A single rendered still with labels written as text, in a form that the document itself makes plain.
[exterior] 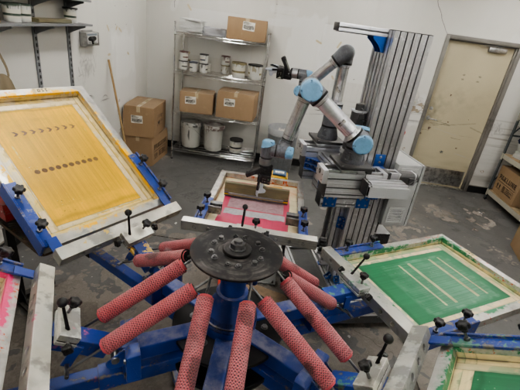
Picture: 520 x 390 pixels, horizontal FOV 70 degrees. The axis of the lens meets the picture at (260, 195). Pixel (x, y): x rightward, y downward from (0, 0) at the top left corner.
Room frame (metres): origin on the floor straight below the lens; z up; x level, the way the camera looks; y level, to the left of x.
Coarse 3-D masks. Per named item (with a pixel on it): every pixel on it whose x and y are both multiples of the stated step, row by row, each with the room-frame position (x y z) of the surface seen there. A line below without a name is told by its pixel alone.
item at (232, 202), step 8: (224, 200) 2.03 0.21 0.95; (232, 200) 2.05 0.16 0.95; (240, 200) 2.06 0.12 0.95; (248, 200) 2.08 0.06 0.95; (256, 200) 2.10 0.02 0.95; (240, 208) 1.96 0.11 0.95; (248, 208) 1.98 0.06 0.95; (224, 216) 1.84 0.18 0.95; (232, 216) 1.85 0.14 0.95; (240, 216) 1.87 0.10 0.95; (248, 224) 1.78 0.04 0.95
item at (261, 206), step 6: (258, 204) 2.05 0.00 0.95; (264, 204) 2.06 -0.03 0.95; (270, 204) 2.07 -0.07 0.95; (276, 204) 2.08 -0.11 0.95; (282, 204) 2.09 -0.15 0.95; (288, 204) 2.11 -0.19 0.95; (258, 210) 1.96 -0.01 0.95; (264, 210) 1.97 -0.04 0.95; (270, 210) 1.99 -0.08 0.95; (276, 210) 2.00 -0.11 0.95; (282, 210) 2.01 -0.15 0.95; (288, 210) 2.02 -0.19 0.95; (282, 216) 1.94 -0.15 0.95; (264, 222) 1.83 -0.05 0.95; (270, 222) 1.84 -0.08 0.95; (276, 222) 1.85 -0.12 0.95; (282, 222) 1.86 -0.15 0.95; (270, 228) 1.77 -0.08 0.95; (276, 228) 1.78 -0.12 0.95; (282, 228) 1.79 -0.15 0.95
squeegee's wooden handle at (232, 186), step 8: (232, 184) 2.10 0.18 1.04; (240, 184) 2.10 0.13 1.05; (248, 184) 2.11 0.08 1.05; (224, 192) 2.10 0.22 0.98; (232, 192) 2.10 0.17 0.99; (240, 192) 2.09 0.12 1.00; (248, 192) 2.09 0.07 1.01; (272, 192) 2.09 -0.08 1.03; (280, 192) 2.09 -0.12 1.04; (288, 192) 2.08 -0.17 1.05
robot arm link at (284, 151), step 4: (280, 144) 2.17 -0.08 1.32; (284, 144) 2.14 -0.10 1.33; (288, 144) 2.17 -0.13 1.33; (276, 148) 2.08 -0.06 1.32; (280, 148) 2.08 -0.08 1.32; (284, 148) 2.08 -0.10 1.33; (288, 148) 2.08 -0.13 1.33; (292, 148) 2.09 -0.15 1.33; (276, 152) 2.07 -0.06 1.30; (280, 152) 2.06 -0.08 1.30; (284, 152) 2.06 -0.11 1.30; (288, 152) 2.06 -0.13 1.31; (292, 152) 2.07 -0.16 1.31; (276, 156) 2.08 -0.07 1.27; (280, 156) 2.07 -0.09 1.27; (284, 156) 2.07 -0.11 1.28; (288, 156) 2.07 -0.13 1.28
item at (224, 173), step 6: (222, 174) 2.36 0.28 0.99; (228, 174) 2.41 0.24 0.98; (234, 174) 2.40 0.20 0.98; (240, 174) 2.40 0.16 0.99; (222, 180) 2.26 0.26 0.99; (252, 180) 2.40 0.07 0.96; (270, 180) 2.40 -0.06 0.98; (276, 180) 2.40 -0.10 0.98; (282, 180) 2.40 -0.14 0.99; (288, 180) 2.41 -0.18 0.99; (216, 186) 2.14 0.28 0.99; (294, 186) 2.39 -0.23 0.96; (300, 186) 2.33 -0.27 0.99; (210, 192) 2.05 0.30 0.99; (216, 192) 2.06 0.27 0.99; (300, 192) 2.24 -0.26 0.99; (300, 198) 2.14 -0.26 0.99; (300, 204) 2.05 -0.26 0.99
